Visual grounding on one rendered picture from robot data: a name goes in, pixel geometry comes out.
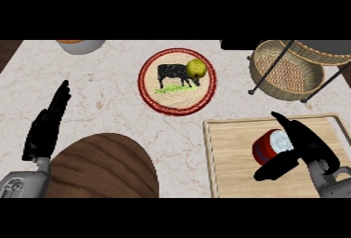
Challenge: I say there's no black appliance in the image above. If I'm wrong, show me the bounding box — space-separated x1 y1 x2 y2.
220 39 264 51

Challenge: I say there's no round dark wooden board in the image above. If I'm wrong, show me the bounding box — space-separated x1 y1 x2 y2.
44 132 161 199

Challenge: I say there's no red-rimmed woven cow placemat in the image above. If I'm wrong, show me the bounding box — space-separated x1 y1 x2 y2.
137 47 218 117

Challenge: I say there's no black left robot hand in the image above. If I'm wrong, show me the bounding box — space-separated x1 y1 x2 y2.
21 79 72 162

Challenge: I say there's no dark brown wooden panel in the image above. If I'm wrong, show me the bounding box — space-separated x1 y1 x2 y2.
0 39 25 74

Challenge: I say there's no yellow-green pear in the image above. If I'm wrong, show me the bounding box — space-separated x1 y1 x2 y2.
186 59 208 80

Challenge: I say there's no grey bowl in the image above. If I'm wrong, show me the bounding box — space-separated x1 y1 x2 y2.
55 39 108 56

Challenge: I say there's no pale wooden tray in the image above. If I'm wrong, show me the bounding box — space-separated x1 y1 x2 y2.
202 112 351 199

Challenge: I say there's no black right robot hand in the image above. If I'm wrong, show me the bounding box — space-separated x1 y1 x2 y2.
252 111 341 182

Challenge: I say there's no wicker tiered basket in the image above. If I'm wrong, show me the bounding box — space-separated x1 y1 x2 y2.
245 39 351 104

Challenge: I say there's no red can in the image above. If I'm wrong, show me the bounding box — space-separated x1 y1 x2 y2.
251 128 297 166

